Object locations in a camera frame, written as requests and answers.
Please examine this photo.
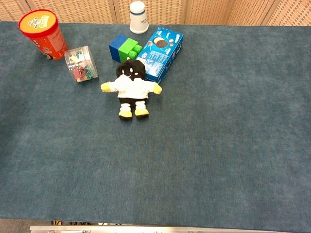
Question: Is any black plush doll white shirt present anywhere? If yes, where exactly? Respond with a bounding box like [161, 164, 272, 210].
[100, 59, 163, 122]

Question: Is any green toy building block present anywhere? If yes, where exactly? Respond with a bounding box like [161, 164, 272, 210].
[118, 38, 143, 63]

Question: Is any blue wooden block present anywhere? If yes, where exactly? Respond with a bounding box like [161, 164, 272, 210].
[108, 34, 129, 63]

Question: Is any blue-grey felt table cloth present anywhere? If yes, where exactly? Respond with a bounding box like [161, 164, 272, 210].
[0, 20, 311, 231]

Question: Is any blue Oreo cookie box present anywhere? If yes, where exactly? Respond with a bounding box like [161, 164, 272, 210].
[136, 26, 184, 84]

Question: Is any clear box of binder clips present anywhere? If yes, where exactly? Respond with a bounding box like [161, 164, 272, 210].
[64, 45, 99, 83]

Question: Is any white paper cup blue band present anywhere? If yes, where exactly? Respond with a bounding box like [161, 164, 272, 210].
[129, 0, 149, 34]

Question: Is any wicker folding screen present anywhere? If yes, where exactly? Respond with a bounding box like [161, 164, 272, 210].
[0, 0, 311, 26]

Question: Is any red cylindrical snack canister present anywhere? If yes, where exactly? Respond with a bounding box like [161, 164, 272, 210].
[18, 9, 69, 61]

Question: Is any silver metal table rail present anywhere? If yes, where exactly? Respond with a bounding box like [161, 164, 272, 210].
[29, 225, 311, 233]

